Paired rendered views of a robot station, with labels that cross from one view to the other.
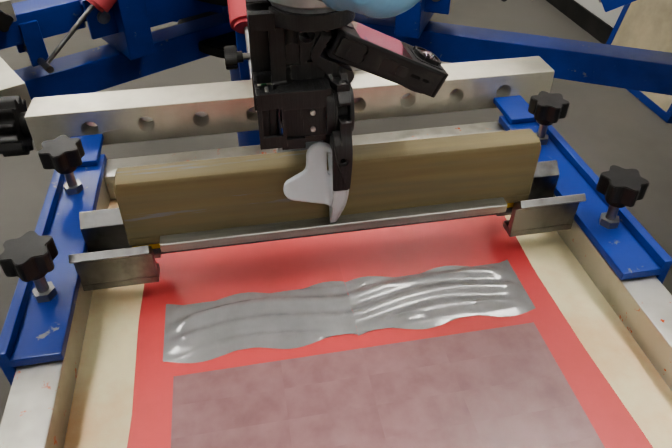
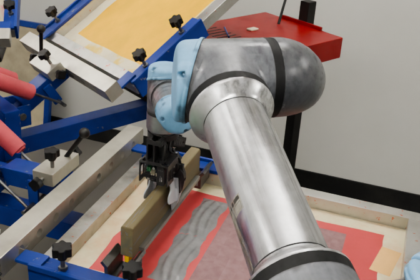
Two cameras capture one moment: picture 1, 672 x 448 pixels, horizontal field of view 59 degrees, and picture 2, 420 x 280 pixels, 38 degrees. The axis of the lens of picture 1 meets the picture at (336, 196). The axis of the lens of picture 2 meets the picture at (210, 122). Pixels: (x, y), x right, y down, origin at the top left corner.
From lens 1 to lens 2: 1.17 m
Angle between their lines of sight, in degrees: 53
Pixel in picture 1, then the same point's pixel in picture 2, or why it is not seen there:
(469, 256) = (194, 204)
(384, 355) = (218, 239)
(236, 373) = (197, 270)
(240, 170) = (154, 202)
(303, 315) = (188, 246)
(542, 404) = not seen: hidden behind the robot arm
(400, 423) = not seen: hidden behind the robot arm
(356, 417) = (235, 253)
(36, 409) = not seen: outside the picture
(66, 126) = (14, 254)
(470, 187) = (190, 175)
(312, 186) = (173, 195)
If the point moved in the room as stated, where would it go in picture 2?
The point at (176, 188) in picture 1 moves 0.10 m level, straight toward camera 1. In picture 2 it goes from (144, 220) to (189, 227)
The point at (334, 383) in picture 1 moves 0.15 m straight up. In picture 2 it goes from (220, 252) to (224, 198)
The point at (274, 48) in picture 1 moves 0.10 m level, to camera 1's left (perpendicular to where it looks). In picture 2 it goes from (164, 149) to (137, 167)
